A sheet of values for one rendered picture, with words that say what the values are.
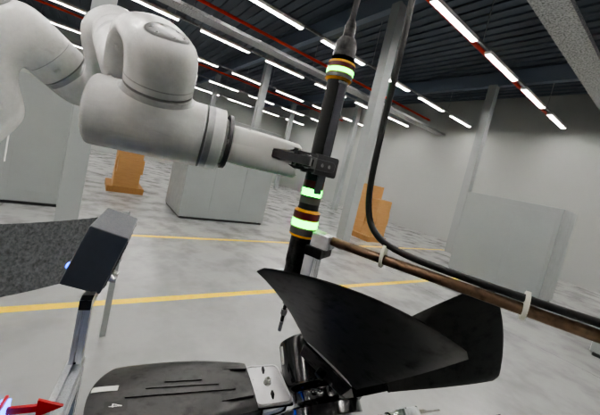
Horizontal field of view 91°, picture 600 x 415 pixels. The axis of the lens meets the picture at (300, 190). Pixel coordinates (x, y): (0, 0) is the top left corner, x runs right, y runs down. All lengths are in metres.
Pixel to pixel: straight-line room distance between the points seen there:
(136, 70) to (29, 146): 5.98
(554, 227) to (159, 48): 7.41
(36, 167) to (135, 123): 5.98
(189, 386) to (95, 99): 0.42
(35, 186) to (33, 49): 5.66
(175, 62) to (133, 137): 0.10
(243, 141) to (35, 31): 0.51
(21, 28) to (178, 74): 0.46
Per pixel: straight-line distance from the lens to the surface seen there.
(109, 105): 0.39
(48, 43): 0.80
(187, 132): 0.39
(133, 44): 0.37
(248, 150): 0.39
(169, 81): 0.36
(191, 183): 6.51
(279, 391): 0.60
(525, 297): 0.43
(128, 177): 8.45
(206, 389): 0.56
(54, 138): 6.29
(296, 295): 0.37
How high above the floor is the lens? 1.55
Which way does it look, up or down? 4 degrees down
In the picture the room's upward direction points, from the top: 13 degrees clockwise
